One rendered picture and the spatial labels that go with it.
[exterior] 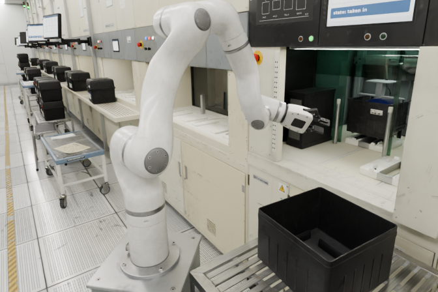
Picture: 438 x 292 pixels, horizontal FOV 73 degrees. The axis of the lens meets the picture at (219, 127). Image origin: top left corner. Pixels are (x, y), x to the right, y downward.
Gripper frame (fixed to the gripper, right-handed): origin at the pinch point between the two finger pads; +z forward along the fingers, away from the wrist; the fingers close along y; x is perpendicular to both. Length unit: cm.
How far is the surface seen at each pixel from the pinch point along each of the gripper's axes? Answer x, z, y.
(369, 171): -1.6, 28.0, -14.2
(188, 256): -54, -34, -23
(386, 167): 2.4, 35.1, -13.3
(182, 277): -62, -34, -18
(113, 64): 193, -193, -183
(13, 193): 17, -215, -231
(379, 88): 51, 35, -9
